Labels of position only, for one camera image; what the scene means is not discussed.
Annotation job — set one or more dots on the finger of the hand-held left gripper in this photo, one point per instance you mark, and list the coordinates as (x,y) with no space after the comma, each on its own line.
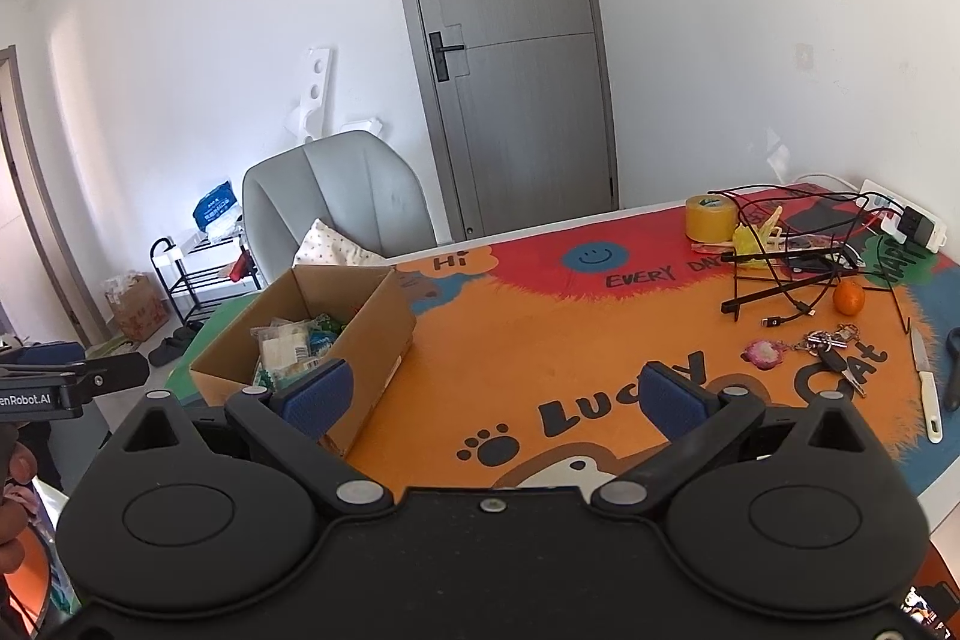
(116,370)
(45,353)

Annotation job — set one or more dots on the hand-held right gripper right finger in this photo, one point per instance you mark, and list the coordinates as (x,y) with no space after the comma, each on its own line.
(675,400)

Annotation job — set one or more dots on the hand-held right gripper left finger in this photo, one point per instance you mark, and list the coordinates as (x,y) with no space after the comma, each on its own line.
(315,396)

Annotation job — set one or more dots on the dark green snack packet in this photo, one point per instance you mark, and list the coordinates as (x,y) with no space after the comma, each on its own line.
(328,329)

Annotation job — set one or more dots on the person's left hand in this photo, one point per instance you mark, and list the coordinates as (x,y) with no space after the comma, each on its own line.
(16,460)

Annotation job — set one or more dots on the black slipper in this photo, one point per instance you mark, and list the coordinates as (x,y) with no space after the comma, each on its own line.
(166,353)
(186,338)

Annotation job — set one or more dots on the brown cardboard box with contents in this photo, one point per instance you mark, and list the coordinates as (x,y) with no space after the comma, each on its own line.
(139,314)

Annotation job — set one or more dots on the beige room door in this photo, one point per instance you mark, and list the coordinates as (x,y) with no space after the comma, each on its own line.
(15,235)

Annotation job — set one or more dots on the black metal shoe rack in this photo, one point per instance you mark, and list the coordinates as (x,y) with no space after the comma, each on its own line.
(202,272)

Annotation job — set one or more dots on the white dotted cushion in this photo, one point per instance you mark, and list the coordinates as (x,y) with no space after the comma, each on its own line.
(330,246)

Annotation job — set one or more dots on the red item on rack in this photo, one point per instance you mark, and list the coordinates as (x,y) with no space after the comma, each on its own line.
(241,265)

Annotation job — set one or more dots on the colourful cartoon table mat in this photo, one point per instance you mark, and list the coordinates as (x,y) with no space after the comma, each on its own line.
(525,347)

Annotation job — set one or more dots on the bunch of keys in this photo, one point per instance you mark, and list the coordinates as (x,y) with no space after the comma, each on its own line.
(829,356)

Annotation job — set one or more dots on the yellow plastic clip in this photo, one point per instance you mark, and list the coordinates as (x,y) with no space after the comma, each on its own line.
(750,239)

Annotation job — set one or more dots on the yellow tape roll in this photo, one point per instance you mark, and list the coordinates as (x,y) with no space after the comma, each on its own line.
(709,224)

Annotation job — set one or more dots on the blue plastic bag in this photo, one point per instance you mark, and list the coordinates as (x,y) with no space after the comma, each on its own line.
(214,206)

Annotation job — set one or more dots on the orange fruit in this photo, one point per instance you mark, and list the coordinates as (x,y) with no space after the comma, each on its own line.
(849,298)

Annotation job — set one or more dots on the grey upholstered chair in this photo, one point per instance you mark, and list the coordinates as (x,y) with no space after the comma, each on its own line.
(345,183)

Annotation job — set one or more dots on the white knife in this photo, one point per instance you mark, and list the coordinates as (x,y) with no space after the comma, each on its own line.
(928,400)

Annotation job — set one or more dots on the white foam block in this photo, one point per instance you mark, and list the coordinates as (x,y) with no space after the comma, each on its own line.
(361,126)

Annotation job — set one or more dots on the white power strip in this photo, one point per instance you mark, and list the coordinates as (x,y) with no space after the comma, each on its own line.
(879,190)

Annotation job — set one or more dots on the black power adapter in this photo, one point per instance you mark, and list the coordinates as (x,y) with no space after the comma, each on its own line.
(915,226)

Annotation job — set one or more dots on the white foam board with holes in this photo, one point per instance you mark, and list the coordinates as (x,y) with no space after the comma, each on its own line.
(315,85)

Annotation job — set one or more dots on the grey door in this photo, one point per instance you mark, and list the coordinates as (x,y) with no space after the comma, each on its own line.
(517,85)

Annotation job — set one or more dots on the white wall cover plate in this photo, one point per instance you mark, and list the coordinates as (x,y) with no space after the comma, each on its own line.
(804,57)

